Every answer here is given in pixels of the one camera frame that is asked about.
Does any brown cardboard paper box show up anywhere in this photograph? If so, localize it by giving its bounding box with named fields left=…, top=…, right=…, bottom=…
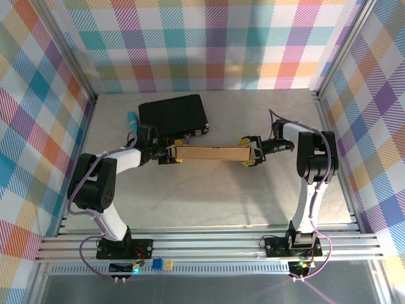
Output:
left=166, top=144, right=259, bottom=162

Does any black hard case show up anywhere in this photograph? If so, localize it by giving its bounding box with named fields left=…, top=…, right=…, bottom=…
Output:
left=138, top=94, right=210, bottom=139

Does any right black controller board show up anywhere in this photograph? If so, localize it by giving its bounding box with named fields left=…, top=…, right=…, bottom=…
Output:
left=288, top=261, right=313, bottom=276

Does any black controller board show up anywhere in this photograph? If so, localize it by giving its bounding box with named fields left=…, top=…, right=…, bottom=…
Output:
left=108, top=262, right=142, bottom=275
left=288, top=261, right=313, bottom=276

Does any left black controller board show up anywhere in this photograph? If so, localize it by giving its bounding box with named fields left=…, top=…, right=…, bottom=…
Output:
left=108, top=262, right=142, bottom=275

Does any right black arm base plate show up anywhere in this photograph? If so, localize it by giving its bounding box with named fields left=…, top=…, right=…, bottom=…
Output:
left=265, top=237, right=323, bottom=258

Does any aluminium mounting rail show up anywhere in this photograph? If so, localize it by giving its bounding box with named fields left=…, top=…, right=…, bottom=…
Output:
left=34, top=223, right=385, bottom=263

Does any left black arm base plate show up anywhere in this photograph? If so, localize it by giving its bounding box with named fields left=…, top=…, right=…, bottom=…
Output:
left=96, top=239, right=154, bottom=260

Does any aluminium frame post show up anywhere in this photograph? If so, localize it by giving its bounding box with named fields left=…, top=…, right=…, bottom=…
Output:
left=31, top=0, right=99, bottom=102
left=311, top=0, right=378, bottom=101

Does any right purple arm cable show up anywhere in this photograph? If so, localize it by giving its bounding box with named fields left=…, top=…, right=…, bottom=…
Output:
left=268, top=109, right=333, bottom=281

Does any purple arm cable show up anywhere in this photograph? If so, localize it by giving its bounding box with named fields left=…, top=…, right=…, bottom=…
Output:
left=68, top=131, right=140, bottom=280
left=268, top=109, right=333, bottom=281

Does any slotted grey cable duct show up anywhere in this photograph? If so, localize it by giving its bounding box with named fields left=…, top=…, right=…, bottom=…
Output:
left=50, top=265, right=290, bottom=275

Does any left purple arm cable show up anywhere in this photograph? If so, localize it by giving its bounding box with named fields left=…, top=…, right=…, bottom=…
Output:
left=68, top=131, right=140, bottom=280

